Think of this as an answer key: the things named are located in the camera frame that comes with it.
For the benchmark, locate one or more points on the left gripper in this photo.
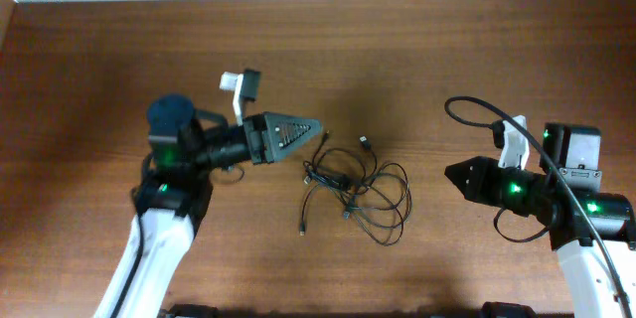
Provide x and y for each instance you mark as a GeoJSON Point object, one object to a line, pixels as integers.
{"type": "Point", "coordinates": [266, 133]}

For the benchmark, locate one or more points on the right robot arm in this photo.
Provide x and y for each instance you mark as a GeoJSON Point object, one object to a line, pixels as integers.
{"type": "Point", "coordinates": [591, 232]}

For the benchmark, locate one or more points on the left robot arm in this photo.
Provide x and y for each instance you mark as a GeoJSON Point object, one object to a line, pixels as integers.
{"type": "Point", "coordinates": [173, 196]}

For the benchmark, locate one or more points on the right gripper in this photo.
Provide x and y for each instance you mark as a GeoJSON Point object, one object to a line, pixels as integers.
{"type": "Point", "coordinates": [476, 189]}

